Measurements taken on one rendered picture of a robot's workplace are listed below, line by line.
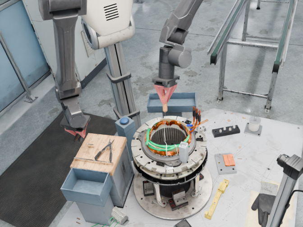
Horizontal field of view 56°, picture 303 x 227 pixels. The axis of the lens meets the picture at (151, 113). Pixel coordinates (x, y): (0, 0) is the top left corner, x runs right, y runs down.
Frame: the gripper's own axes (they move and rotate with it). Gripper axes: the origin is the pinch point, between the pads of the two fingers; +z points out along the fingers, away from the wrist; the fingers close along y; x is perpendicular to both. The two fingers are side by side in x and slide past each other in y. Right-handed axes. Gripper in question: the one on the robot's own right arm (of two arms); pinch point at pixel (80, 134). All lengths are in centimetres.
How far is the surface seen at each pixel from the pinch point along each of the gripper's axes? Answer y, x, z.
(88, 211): 5.0, -18.8, 27.9
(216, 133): 55, 44, 37
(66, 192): -1.0, -19.5, 13.3
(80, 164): 0.3, -6.5, 11.5
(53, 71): -141, 175, 118
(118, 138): 11.6, 9.8, 11.6
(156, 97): 21, 44, 16
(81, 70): -103, 175, 112
